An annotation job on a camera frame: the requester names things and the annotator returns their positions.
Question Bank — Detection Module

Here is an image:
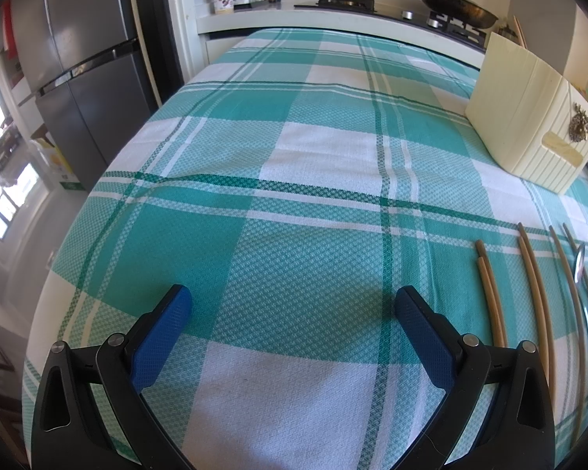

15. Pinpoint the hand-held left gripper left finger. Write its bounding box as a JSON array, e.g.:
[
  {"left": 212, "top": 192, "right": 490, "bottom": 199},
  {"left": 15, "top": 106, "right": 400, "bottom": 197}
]
[{"left": 31, "top": 284, "right": 193, "bottom": 470}]

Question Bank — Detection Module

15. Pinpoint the grey refrigerator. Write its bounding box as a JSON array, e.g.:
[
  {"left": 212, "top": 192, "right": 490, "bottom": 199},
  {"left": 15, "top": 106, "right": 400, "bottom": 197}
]
[{"left": 9, "top": 0, "right": 154, "bottom": 193}]

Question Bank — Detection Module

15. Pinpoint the metal spoon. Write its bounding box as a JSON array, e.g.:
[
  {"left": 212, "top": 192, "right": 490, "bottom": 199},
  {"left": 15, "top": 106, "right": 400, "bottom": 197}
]
[{"left": 572, "top": 243, "right": 588, "bottom": 395}]

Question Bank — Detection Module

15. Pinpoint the white kitchen counter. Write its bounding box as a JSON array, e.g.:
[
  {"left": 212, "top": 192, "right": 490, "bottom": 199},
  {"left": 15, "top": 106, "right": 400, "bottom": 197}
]
[{"left": 196, "top": 0, "right": 486, "bottom": 64}]

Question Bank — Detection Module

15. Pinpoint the yellow green cardboard box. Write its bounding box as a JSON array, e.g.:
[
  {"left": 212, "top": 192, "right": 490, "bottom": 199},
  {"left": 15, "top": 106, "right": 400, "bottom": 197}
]
[{"left": 43, "top": 143, "right": 88, "bottom": 193}]

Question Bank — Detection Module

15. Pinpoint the cream ribbed storage box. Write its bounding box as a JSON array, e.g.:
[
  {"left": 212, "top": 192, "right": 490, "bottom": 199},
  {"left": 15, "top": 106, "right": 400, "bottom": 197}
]
[{"left": 465, "top": 32, "right": 588, "bottom": 194}]

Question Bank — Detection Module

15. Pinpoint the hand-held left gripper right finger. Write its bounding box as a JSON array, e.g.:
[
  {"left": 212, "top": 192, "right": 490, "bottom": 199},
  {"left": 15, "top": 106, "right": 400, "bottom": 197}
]
[{"left": 394, "top": 285, "right": 555, "bottom": 470}]

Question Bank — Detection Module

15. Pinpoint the black gas stove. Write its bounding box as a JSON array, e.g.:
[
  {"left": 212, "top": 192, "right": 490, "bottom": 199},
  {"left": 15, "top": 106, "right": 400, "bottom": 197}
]
[{"left": 294, "top": 0, "right": 488, "bottom": 49}]

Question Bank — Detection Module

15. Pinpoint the green white checked tablecloth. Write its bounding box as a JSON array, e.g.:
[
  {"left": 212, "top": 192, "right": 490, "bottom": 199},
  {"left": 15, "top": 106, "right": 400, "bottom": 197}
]
[{"left": 22, "top": 28, "right": 588, "bottom": 470}]

